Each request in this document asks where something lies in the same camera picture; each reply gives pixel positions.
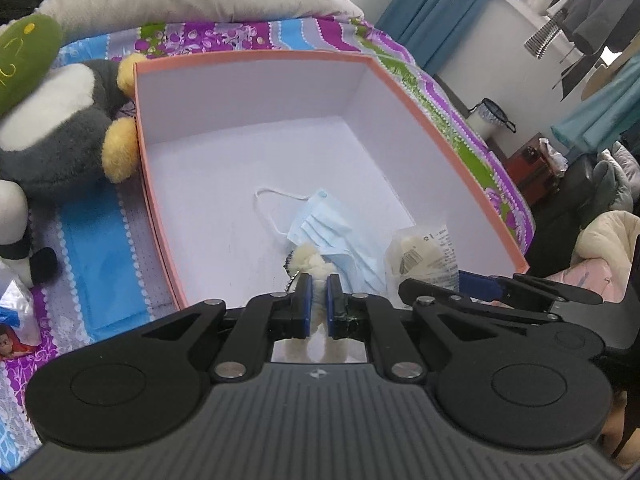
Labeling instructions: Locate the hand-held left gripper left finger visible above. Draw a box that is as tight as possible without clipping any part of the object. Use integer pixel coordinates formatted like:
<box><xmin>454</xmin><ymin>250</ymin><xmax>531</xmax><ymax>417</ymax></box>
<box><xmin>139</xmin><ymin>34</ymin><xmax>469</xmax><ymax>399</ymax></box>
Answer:
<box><xmin>140</xmin><ymin>274</ymin><xmax>315</xmax><ymax>381</ymax></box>

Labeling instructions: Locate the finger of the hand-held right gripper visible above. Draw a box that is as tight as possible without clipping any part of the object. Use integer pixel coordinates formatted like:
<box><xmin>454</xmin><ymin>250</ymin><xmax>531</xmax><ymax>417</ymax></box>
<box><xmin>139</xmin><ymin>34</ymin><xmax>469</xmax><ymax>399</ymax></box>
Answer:
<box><xmin>459</xmin><ymin>270</ymin><xmax>604</xmax><ymax>307</ymax></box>
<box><xmin>398</xmin><ymin>279</ymin><xmax>563</xmax><ymax>326</ymax></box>

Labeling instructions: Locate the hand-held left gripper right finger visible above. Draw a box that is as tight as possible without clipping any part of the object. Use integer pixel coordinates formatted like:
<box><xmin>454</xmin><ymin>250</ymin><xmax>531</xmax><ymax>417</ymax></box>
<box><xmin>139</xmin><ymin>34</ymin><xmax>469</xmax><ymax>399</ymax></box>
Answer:
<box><xmin>325</xmin><ymin>274</ymin><xmax>507</xmax><ymax>386</ymax></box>

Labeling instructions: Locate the clear packet of cotton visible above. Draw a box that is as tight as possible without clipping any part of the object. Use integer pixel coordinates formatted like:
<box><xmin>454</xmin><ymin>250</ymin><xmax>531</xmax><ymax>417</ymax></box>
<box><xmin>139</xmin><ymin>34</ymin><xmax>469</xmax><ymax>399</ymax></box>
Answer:
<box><xmin>384</xmin><ymin>214</ymin><xmax>461</xmax><ymax>293</ymax></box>

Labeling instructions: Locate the small white plush toy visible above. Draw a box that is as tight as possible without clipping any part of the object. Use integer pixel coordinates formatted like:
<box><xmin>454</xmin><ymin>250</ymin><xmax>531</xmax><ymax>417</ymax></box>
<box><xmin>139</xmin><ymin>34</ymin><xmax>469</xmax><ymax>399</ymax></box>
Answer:
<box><xmin>284</xmin><ymin>244</ymin><xmax>351</xmax><ymax>363</ymax></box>

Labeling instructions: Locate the blue face mask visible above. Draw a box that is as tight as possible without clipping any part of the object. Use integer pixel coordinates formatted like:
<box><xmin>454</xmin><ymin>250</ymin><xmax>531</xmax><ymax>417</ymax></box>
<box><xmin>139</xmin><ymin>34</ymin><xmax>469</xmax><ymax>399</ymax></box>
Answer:
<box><xmin>254</xmin><ymin>187</ymin><xmax>393</xmax><ymax>293</ymax></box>

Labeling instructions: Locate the orange cardboard box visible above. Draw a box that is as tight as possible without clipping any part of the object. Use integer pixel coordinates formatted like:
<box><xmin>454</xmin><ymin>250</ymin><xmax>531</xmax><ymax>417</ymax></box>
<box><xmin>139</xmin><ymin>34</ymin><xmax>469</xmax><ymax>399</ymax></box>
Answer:
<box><xmin>132</xmin><ymin>50</ymin><xmax>531</xmax><ymax>311</ymax></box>

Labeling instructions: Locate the pink cloth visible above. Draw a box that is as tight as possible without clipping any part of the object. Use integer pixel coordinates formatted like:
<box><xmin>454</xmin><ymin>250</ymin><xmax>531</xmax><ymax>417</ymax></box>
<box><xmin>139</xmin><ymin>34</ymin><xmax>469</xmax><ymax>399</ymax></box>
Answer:
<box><xmin>545</xmin><ymin>255</ymin><xmax>636</xmax><ymax>303</ymax></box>

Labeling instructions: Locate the cream fleece clothing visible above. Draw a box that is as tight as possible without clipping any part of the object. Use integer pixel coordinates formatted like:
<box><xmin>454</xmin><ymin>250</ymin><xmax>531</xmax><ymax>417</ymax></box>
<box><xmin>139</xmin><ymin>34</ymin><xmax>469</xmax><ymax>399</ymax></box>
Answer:
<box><xmin>570</xmin><ymin>210</ymin><xmax>640</xmax><ymax>276</ymax></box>

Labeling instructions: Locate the red brown cabinet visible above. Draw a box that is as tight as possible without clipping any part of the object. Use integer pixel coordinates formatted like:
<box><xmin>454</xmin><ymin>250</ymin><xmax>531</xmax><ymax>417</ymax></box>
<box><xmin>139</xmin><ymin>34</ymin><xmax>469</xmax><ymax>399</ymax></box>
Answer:
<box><xmin>502</xmin><ymin>132</ymin><xmax>563</xmax><ymax>206</ymax></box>

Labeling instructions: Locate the grey puffer jacket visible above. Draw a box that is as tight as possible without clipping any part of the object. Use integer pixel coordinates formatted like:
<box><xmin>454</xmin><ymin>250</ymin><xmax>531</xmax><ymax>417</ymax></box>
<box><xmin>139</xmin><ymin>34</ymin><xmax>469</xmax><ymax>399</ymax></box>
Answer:
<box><xmin>592</xmin><ymin>142</ymin><xmax>640</xmax><ymax>211</ymax></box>

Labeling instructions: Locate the white bucket with black net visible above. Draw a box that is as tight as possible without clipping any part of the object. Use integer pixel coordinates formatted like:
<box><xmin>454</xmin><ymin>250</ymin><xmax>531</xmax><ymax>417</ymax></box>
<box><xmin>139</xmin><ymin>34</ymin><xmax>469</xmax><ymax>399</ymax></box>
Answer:
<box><xmin>465</xmin><ymin>97</ymin><xmax>516</xmax><ymax>141</ymax></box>

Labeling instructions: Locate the teal cloth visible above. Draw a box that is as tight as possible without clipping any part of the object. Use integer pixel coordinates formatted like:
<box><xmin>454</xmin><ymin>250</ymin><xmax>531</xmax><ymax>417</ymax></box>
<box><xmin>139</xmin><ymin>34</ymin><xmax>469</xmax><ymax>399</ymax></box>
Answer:
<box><xmin>550</xmin><ymin>55</ymin><xmax>640</xmax><ymax>153</ymax></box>

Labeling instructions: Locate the striped garment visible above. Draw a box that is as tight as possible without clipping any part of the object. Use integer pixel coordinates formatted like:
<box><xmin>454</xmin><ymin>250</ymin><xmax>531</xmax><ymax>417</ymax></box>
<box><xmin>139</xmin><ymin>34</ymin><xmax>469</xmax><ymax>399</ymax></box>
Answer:
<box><xmin>522</xmin><ymin>15</ymin><xmax>566</xmax><ymax>61</ymax></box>

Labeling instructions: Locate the blue curtain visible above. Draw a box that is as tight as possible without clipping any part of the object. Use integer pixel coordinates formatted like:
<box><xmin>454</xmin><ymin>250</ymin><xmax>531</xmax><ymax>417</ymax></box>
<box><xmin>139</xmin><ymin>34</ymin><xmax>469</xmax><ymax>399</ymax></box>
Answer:
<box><xmin>375</xmin><ymin>0</ymin><xmax>503</xmax><ymax>77</ymax></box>

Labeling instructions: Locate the plastic snack wrapper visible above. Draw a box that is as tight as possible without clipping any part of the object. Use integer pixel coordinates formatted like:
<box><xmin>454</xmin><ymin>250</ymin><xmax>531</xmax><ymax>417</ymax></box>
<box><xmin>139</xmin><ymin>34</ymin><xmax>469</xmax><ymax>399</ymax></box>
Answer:
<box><xmin>0</xmin><ymin>260</ymin><xmax>43</xmax><ymax>361</ymax></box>

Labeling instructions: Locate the grey white penguin plush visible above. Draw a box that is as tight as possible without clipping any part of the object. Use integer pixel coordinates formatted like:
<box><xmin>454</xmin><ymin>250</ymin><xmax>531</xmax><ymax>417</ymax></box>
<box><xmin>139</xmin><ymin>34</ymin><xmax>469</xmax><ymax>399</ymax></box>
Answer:
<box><xmin>0</xmin><ymin>52</ymin><xmax>148</xmax><ymax>201</ymax></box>

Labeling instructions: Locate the hanging dark grey jacket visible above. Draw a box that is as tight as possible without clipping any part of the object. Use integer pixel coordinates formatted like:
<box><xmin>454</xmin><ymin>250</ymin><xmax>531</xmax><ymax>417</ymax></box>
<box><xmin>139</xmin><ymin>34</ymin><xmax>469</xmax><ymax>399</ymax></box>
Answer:
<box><xmin>545</xmin><ymin>0</ymin><xmax>640</xmax><ymax>53</ymax></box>

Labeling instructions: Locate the small panda plush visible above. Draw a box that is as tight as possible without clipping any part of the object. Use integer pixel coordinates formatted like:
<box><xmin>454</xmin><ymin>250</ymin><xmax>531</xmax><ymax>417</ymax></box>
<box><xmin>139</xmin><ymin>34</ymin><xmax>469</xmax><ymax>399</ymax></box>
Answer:
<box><xmin>0</xmin><ymin>177</ymin><xmax>63</xmax><ymax>288</ymax></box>

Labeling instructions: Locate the long green plush stick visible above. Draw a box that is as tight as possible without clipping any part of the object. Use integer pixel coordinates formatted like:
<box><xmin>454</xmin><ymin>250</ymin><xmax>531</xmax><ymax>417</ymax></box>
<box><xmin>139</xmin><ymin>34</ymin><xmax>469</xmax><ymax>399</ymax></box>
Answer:
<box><xmin>0</xmin><ymin>12</ymin><xmax>65</xmax><ymax>116</ymax></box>

